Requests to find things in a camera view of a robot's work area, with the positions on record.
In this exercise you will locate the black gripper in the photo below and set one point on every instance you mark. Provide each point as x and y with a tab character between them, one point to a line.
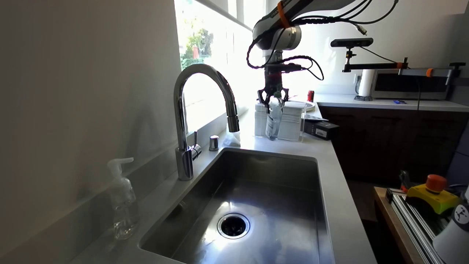
274	77

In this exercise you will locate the clear green-capped dish soap bottle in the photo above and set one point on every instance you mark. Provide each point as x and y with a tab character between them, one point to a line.
273	118

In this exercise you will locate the stainless steel sink basin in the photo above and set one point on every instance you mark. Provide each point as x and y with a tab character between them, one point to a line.
273	195

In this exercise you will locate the round sink drain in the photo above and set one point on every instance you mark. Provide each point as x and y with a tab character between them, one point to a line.
233	224

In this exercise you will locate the white cloth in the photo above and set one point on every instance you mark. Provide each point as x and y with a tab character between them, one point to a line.
293	121

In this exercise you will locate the red cup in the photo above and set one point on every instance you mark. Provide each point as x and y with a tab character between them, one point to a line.
311	95

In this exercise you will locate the small black box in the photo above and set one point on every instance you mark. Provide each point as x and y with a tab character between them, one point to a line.
325	130

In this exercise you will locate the white cylindrical container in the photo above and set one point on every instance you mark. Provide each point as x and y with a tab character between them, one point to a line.
366	82

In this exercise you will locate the chrome gooseneck faucet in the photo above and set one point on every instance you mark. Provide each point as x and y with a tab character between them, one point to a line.
182	121

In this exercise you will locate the brown kitchen cabinet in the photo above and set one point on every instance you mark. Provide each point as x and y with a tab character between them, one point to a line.
390	140

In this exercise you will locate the silver microwave oven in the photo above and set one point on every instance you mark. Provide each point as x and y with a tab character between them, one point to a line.
410	86

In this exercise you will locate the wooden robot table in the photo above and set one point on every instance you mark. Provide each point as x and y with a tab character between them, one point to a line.
385	214

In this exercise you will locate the clear pump soap dispenser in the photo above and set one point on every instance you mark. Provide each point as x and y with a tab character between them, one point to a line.
122	199

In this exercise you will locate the yellow emergency stop box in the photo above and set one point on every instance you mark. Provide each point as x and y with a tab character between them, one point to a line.
432	195

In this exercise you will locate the black external camera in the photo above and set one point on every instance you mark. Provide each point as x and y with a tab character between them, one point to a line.
352	42

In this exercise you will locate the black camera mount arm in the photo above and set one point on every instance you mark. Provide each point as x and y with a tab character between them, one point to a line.
371	64

